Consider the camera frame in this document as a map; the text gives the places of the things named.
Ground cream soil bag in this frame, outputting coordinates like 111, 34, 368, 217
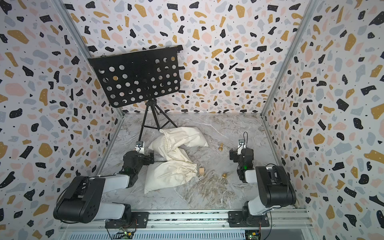
149, 127, 209, 163

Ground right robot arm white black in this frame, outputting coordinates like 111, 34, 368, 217
228, 146, 297, 228

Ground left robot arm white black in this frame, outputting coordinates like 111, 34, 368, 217
53, 150, 155, 230

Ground cream cloth bag lower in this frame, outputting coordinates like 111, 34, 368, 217
144, 160, 197, 194

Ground left green circuit board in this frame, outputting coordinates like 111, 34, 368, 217
120, 228, 135, 240

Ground green circuit board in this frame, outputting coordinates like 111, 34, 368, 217
120, 228, 135, 240
245, 230, 261, 240

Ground right green circuit board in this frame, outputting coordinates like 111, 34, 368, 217
245, 230, 261, 240

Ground black perforated music stand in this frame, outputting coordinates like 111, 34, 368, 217
88, 45, 183, 130

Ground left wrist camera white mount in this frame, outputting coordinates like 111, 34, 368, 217
135, 141, 145, 154

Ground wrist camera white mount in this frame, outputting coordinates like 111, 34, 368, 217
135, 141, 145, 154
237, 139, 247, 155

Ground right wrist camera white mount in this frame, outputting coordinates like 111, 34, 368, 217
237, 139, 247, 155

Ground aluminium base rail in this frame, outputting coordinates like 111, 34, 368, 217
59, 209, 318, 240

